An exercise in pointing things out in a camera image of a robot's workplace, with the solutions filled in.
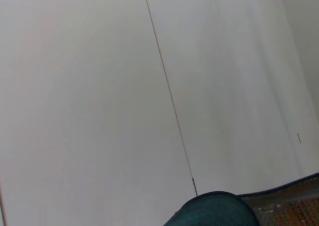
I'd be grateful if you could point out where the dark teal lunch bag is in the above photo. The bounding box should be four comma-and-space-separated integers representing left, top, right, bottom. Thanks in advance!
163, 172, 319, 226

